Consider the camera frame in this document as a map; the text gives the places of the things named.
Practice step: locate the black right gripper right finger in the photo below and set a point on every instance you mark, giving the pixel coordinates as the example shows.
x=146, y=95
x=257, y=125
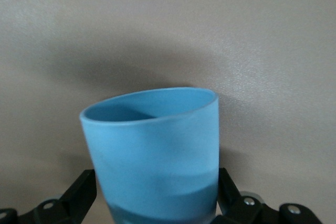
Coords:
x=236, y=208

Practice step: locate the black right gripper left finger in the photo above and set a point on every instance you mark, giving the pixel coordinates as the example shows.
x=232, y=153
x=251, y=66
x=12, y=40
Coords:
x=76, y=203

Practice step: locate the light blue cup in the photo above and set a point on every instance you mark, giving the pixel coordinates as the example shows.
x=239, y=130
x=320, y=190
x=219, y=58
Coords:
x=152, y=155

